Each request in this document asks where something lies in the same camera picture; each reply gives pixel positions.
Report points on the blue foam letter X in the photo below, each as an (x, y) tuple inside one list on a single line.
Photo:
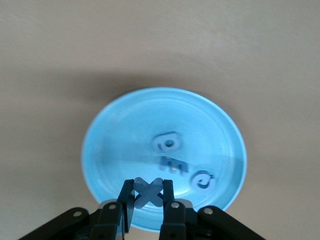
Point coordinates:
[(148, 194)]

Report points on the blue foam letter E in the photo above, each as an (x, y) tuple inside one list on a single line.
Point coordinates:
[(173, 167)]

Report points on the brown table cover mat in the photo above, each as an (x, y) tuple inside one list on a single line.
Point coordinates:
[(75, 50)]

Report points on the blue foam letter G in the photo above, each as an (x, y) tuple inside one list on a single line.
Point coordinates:
[(196, 183)]

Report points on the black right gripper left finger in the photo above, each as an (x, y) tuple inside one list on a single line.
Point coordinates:
[(110, 220)]

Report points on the blue plate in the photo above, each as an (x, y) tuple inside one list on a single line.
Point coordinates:
[(120, 130)]

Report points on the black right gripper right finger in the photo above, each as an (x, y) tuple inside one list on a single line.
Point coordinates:
[(177, 222)]

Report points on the blue foam letter a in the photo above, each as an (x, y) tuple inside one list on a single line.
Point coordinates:
[(160, 145)]

